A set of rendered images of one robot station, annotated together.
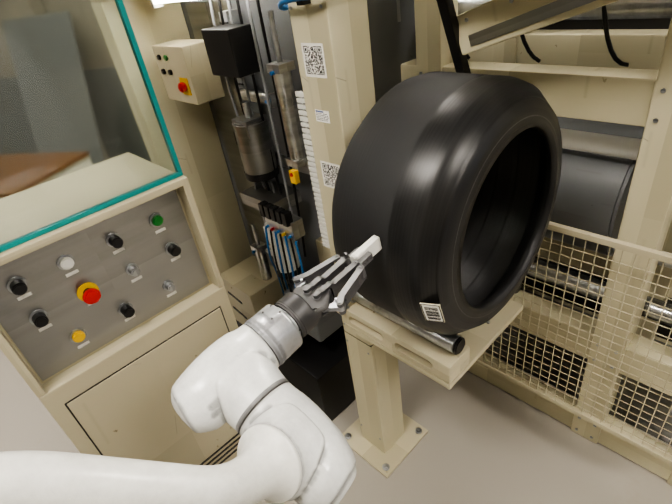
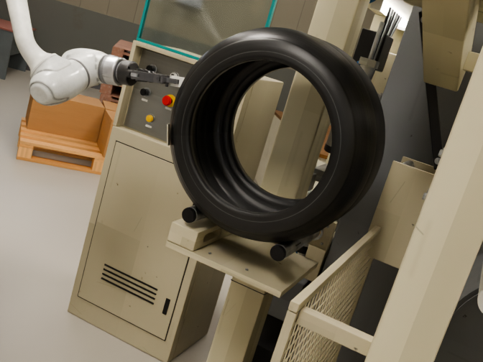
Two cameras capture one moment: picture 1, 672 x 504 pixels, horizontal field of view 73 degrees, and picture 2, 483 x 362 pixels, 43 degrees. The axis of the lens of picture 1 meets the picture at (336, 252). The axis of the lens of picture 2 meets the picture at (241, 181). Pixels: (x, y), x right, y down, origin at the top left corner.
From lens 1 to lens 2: 1.77 m
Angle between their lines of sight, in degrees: 57
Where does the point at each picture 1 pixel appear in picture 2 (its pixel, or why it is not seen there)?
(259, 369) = (86, 57)
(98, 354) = (147, 136)
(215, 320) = not seen: hidden behind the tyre
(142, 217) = not seen: hidden behind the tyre
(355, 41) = (335, 21)
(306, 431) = (56, 63)
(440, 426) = not seen: outside the picture
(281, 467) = (39, 57)
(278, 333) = (108, 59)
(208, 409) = (66, 55)
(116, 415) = (123, 175)
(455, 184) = (212, 54)
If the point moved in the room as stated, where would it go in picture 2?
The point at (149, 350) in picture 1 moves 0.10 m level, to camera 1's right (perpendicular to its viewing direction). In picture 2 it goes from (162, 158) to (170, 166)
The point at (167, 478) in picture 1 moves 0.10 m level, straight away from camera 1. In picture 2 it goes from (23, 20) to (47, 24)
